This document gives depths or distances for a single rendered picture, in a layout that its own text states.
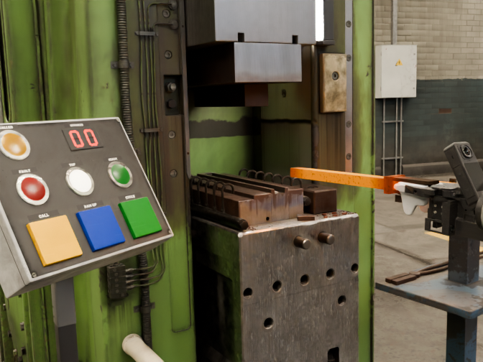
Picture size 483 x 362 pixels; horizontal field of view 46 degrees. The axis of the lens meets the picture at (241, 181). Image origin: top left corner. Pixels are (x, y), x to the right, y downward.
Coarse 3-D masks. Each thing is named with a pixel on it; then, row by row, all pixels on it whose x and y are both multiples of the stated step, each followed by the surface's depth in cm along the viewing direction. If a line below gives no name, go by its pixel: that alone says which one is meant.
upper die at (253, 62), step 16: (208, 48) 145; (224, 48) 138; (240, 48) 135; (256, 48) 137; (272, 48) 140; (288, 48) 142; (192, 64) 154; (208, 64) 146; (224, 64) 139; (240, 64) 136; (256, 64) 138; (272, 64) 140; (288, 64) 143; (192, 80) 155; (208, 80) 147; (224, 80) 140; (240, 80) 136; (256, 80) 138; (272, 80) 141; (288, 80) 143
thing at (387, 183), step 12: (300, 168) 136; (324, 180) 127; (336, 180) 124; (348, 180) 120; (360, 180) 117; (372, 180) 114; (384, 180) 110; (396, 180) 109; (408, 180) 106; (420, 180) 104; (432, 180) 103; (384, 192) 111; (396, 192) 109
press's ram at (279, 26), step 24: (192, 0) 139; (216, 0) 131; (240, 0) 134; (264, 0) 137; (288, 0) 141; (312, 0) 144; (192, 24) 141; (216, 24) 131; (240, 24) 134; (264, 24) 138; (288, 24) 142; (312, 24) 145; (192, 48) 148
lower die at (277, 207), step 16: (208, 176) 173; (240, 176) 176; (208, 192) 154; (224, 192) 153; (240, 192) 147; (256, 192) 146; (272, 192) 145; (288, 192) 147; (224, 208) 146; (240, 208) 140; (256, 208) 142; (272, 208) 145; (288, 208) 148
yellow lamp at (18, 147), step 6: (6, 138) 95; (12, 138) 96; (18, 138) 97; (6, 144) 95; (12, 144) 96; (18, 144) 96; (24, 144) 98; (6, 150) 94; (12, 150) 95; (18, 150) 96; (24, 150) 97
